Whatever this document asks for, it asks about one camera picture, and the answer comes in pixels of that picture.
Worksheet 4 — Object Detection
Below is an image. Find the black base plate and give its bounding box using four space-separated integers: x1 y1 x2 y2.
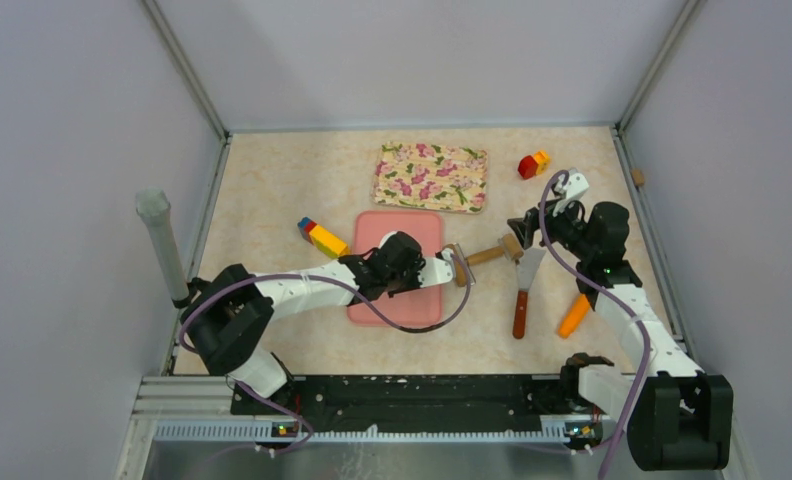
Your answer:
230 374 626 435

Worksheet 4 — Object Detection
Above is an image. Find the grey cylinder post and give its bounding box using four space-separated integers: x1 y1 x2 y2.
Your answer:
135 187 191 309

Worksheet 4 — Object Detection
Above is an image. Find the metal scraper wooden handle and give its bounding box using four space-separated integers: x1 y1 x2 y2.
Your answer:
512 247 546 340

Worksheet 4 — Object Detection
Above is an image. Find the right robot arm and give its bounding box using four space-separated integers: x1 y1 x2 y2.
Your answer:
507 200 734 471

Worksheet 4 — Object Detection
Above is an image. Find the pink plastic tray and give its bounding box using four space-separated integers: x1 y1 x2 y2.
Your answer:
350 210 443 328

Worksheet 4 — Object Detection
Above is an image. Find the orange toy carrot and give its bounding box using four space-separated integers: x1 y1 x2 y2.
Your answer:
557 294 591 339

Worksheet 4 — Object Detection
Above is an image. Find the wooden rolling pin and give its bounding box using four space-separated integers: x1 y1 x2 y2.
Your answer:
446 234 524 287

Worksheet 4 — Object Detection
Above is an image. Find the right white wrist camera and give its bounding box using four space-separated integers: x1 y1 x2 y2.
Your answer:
551 168 589 216

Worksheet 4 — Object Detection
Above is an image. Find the red orange toy block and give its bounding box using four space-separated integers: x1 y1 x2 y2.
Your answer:
517 150 551 180

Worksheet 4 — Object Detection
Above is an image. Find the white dough ball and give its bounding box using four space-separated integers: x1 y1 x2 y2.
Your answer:
378 230 401 248

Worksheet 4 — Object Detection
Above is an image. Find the floral yellow tray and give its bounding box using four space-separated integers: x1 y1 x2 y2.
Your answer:
372 142 489 214

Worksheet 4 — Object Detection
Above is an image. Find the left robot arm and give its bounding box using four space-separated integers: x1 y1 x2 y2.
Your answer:
179 231 466 414

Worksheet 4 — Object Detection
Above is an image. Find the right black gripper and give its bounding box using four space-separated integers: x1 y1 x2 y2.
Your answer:
509 193 595 260

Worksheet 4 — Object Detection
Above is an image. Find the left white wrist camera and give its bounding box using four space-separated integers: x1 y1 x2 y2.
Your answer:
423 250 458 287

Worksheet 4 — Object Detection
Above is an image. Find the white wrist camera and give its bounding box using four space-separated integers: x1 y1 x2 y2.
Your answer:
423 250 458 287
551 168 589 216

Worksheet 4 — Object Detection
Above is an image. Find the yellow multicolour toy block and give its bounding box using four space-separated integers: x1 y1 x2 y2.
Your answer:
297 217 351 259

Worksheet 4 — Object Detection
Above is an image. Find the small wooden wall knob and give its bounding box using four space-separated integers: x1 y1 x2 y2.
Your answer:
630 168 645 188

